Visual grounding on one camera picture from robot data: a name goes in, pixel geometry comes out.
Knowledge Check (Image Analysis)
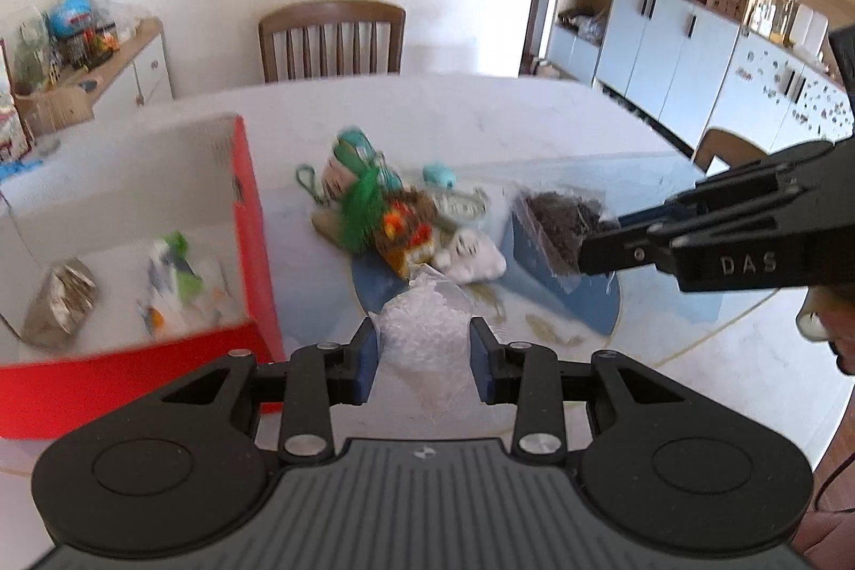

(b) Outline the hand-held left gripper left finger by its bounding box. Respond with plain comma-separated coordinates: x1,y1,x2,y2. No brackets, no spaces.
160,316,382,465

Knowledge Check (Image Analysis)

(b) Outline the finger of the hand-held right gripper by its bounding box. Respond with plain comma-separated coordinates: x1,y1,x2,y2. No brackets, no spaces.
577,224,683,277
616,140,837,232

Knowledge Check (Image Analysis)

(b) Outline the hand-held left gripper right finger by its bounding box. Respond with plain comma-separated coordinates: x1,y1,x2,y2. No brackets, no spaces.
468,316,690,464

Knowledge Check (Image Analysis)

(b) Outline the clear bag of white beads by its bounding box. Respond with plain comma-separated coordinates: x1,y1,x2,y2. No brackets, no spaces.
376,266,479,422

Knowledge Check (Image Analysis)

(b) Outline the clear bag of dark bits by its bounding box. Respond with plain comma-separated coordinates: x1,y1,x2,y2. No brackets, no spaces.
511,186,619,294

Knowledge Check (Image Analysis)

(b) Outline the white plush toy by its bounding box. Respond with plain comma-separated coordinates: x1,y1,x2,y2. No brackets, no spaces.
431,228,508,284

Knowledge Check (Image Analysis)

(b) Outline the red horse toy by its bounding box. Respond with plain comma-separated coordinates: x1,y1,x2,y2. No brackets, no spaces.
374,202,440,280

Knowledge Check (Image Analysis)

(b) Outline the red cardboard box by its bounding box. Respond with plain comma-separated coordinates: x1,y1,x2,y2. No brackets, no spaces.
0,112,288,442

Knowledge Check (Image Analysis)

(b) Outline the teal oval toy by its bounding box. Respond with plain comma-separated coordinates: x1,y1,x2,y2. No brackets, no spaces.
422,162,459,191

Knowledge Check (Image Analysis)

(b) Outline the person's right hand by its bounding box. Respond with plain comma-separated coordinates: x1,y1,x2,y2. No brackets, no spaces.
796,283,855,379

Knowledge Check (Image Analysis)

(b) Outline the blue round placemat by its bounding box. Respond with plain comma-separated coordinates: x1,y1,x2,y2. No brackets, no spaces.
351,208,626,345

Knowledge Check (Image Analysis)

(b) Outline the green tinsel tuft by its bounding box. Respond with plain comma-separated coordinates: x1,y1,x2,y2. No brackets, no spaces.
337,169,390,254

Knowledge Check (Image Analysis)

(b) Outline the teal beige toy figure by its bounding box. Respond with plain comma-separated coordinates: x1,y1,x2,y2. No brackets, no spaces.
326,127,403,205

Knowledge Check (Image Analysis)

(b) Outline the silver foil packet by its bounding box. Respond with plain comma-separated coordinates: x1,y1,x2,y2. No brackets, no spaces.
23,257,100,351

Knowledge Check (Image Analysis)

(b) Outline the wooden slat-back chair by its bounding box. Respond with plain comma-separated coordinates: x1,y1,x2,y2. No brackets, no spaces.
258,0,407,84

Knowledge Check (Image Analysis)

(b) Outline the wooden white sideboard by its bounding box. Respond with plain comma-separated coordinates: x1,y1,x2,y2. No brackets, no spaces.
13,17,175,137

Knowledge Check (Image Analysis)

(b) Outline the clear plastic bag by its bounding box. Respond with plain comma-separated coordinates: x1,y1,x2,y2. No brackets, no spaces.
94,0,155,45

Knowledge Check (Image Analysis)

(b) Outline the blue globe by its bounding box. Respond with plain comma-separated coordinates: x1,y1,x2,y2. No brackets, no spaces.
48,0,95,41

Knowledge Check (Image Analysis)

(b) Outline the white wooden wall cabinet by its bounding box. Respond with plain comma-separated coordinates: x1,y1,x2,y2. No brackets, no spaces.
521,0,855,158

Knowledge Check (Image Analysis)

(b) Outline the green keychain cord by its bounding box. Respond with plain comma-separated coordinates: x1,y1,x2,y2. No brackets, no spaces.
295,162,336,208

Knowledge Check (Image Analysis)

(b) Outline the black cable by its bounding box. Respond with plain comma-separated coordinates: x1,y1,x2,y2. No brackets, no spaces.
813,462,851,507

